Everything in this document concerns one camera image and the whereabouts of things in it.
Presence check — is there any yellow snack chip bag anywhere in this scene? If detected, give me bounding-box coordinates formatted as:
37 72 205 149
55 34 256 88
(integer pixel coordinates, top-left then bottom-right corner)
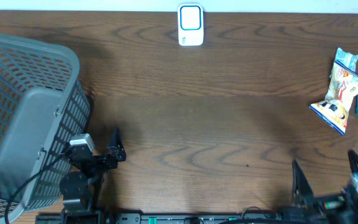
309 60 358 135

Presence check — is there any mint green wipes pack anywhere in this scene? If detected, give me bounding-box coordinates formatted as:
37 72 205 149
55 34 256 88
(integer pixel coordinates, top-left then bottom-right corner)
333 47 358 72

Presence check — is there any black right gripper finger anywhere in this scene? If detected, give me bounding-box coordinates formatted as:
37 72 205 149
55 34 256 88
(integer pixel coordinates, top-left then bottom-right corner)
292 160 314 207
347 150 358 174

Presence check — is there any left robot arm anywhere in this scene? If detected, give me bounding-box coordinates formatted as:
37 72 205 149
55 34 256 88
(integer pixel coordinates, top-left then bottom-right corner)
59 128 126 223

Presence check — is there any grey plastic mesh basket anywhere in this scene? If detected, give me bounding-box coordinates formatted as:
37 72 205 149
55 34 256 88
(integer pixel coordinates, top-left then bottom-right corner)
0 34 91 223

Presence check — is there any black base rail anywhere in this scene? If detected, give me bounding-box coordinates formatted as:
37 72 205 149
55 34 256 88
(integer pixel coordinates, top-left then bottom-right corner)
35 212 285 224

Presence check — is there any white barcode scanner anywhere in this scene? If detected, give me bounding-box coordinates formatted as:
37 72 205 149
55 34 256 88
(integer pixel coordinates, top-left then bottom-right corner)
177 3 204 47

